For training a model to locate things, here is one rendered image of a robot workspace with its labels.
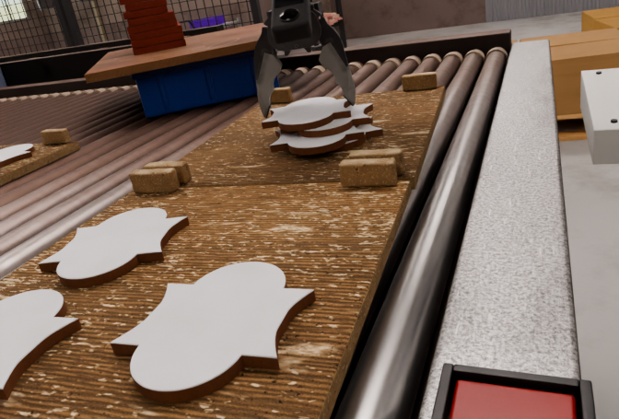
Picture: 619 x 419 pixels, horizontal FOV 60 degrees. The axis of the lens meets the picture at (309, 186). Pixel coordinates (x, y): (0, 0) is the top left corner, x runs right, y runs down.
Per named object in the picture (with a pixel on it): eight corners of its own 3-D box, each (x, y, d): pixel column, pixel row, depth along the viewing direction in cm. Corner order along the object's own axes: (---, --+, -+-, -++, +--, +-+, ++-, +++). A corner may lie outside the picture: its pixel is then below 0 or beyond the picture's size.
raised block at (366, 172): (400, 180, 56) (397, 156, 55) (396, 187, 55) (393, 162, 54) (344, 181, 58) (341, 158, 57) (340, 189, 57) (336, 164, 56)
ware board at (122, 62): (279, 26, 161) (277, 19, 161) (324, 36, 116) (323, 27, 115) (110, 58, 152) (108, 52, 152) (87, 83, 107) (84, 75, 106)
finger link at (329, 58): (370, 85, 78) (331, 34, 76) (370, 94, 73) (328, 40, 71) (353, 98, 79) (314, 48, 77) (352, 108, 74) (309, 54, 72)
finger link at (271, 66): (272, 110, 81) (292, 52, 78) (265, 120, 76) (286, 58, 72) (252, 102, 81) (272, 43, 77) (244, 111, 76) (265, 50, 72)
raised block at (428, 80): (437, 87, 92) (437, 70, 91) (437, 88, 91) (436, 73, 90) (403, 89, 94) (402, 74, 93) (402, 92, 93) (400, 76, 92)
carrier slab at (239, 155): (445, 94, 93) (445, 85, 92) (415, 190, 57) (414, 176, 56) (262, 110, 104) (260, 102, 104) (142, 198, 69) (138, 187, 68)
